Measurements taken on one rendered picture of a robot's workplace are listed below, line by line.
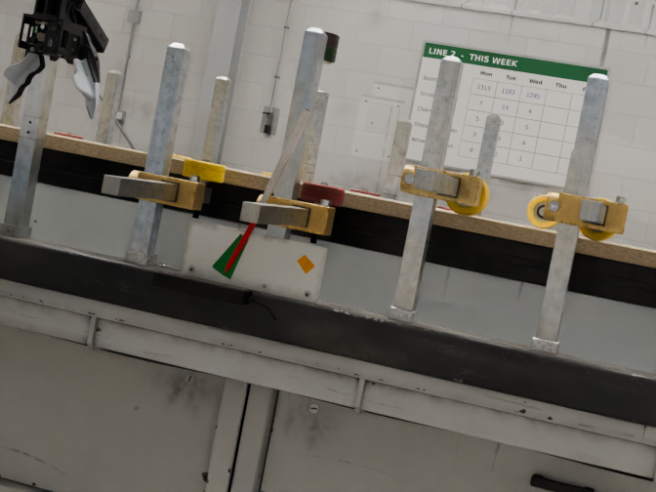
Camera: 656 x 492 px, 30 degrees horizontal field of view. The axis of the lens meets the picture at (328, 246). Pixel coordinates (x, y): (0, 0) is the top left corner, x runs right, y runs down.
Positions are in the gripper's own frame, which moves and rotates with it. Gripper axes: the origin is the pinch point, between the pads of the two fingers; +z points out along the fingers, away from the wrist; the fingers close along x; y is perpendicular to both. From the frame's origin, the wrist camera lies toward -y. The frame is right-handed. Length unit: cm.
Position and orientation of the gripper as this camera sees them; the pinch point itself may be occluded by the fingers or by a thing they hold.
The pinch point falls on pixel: (52, 112)
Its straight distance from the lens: 195.5
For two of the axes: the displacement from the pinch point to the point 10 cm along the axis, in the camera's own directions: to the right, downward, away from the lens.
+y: -3.1, -0.1, -9.5
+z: -1.9, 9.8, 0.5
